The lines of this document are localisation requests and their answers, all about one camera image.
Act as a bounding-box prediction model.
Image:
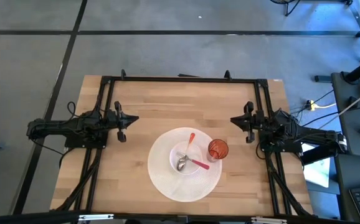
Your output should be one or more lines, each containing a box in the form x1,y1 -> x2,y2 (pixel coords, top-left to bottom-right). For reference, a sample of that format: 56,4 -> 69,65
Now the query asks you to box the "white round woven placemat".
147,126 -> 224,203

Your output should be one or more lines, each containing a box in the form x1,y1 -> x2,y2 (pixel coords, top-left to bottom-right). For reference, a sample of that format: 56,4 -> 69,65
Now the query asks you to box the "white cable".
318,85 -> 360,129

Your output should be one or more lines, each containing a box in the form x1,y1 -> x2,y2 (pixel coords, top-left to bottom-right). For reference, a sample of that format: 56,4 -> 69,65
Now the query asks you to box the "red faceted plastic cup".
206,138 -> 230,163

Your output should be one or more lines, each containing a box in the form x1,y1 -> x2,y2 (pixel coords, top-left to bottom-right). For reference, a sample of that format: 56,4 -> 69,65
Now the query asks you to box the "metal fork red handle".
176,151 -> 211,170

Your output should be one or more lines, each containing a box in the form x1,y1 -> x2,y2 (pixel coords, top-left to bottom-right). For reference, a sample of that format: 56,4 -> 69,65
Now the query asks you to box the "black side desk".
331,70 -> 360,156

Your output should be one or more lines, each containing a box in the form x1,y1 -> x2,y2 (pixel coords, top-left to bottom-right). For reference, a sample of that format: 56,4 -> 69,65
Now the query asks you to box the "white paper sheet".
303,142 -> 331,189

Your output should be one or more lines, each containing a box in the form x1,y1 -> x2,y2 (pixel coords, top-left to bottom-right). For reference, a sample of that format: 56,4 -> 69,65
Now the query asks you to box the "silver frame bracket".
250,217 -> 288,224
78,213 -> 115,222

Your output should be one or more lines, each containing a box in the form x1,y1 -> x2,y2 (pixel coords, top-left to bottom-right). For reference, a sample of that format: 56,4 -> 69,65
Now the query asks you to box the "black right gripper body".
244,101 -> 267,144

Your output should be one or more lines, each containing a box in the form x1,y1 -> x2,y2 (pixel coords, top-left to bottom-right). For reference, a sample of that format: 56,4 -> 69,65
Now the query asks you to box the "yellow power plug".
306,100 -> 336,111

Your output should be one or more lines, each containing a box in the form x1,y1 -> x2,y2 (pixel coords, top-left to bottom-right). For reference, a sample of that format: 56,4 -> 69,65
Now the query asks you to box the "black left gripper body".
107,101 -> 127,143

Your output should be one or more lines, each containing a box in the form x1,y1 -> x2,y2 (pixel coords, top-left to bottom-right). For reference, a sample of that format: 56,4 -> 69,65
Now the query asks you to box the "black stand with feet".
270,0 -> 354,17

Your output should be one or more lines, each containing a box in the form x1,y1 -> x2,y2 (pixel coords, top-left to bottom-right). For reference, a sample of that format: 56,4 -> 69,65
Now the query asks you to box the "metal spoon orange handle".
176,132 -> 196,172

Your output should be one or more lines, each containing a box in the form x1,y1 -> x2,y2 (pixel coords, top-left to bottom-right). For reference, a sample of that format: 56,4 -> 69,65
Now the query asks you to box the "black aluminium table frame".
50,68 -> 318,219

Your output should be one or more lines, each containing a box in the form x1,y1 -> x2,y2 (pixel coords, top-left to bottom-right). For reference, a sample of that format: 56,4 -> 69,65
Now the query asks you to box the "white round bowl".
169,140 -> 204,175

